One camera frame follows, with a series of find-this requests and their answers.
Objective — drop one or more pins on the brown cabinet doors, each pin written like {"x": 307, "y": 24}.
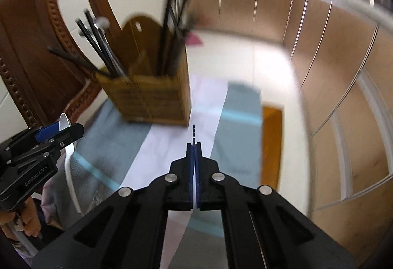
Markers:
{"x": 337, "y": 87}

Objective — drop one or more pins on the person's left hand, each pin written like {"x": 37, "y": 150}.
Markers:
{"x": 30, "y": 220}

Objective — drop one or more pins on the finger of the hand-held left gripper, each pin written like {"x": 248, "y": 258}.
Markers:
{"x": 72, "y": 132}
{"x": 46, "y": 132}

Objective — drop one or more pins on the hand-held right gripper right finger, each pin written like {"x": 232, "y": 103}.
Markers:
{"x": 199, "y": 178}

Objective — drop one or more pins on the wooden utensil holder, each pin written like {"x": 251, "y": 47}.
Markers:
{"x": 153, "y": 97}

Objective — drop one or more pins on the grey and white striped cloth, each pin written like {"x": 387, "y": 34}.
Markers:
{"x": 239, "y": 140}

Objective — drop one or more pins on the white spoon in holder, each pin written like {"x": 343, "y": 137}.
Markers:
{"x": 103, "y": 22}

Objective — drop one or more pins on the bundle of black chopsticks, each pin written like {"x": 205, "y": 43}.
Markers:
{"x": 101, "y": 44}
{"x": 168, "y": 26}

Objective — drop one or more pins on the carved wooden chair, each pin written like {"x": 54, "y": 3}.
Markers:
{"x": 30, "y": 57}

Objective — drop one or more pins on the pink dustpan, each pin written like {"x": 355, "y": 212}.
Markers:
{"x": 194, "y": 39}

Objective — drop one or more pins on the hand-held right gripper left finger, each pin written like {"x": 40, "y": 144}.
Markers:
{"x": 191, "y": 170}

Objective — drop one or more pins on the white plastic spoon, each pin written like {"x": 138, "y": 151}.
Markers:
{"x": 72, "y": 183}

